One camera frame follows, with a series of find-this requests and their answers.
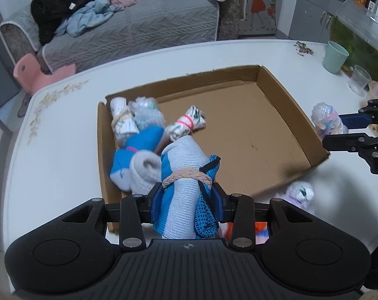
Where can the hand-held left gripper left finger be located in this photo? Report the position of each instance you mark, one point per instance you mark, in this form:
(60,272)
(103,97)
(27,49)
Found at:
(157,204)

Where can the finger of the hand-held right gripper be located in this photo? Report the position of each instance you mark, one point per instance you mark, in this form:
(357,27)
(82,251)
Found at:
(356,121)
(342,141)

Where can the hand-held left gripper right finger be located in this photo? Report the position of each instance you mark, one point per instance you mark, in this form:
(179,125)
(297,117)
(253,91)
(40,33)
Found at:
(219,204)

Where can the pastel bubble wrap bundle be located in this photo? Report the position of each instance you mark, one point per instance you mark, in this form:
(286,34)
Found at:
(328,120)

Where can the white blue knit sock bundle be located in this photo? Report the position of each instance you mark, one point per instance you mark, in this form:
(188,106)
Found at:
(182,193)

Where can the shallow cardboard box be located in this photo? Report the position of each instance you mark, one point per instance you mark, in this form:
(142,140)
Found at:
(251,131)

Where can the clear plastic cup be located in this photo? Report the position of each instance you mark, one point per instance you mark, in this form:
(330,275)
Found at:
(359,79)

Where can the orange plastic bundle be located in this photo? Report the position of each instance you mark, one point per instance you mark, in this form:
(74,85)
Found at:
(261,229)

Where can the green cup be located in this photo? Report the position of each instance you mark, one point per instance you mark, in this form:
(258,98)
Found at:
(335,57)

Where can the glass fish tank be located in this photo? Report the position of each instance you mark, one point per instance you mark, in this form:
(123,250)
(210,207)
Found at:
(363,37)

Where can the patterned bundle pink band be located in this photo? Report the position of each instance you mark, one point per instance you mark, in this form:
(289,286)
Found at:
(184,125)

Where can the pile of seed shells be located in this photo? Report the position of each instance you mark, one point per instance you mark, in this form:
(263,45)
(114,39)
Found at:
(303,48)

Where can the white patterned bundle cream band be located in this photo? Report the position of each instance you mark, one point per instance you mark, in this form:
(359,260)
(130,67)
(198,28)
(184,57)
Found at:
(121,122)

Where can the grey bubble wrap bundle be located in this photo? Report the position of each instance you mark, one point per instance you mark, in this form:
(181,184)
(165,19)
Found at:
(148,114)

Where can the grey cabinet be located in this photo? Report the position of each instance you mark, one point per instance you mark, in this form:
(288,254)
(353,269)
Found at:
(310,15)

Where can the cabinet with painted figure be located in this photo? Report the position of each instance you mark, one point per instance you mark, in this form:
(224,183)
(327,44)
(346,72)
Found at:
(260,6)

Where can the grey slipper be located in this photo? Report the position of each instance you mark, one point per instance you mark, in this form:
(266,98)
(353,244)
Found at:
(24,104)

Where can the pink plastic chair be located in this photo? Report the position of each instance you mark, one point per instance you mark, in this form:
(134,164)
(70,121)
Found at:
(39,73)

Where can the grey quilted sofa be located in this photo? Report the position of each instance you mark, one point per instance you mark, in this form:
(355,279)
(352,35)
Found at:
(145,28)

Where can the dark grey door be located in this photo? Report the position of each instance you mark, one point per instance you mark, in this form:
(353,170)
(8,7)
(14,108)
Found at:
(1,53)

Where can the black garment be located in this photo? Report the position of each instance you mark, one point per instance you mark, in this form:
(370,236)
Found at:
(60,0)

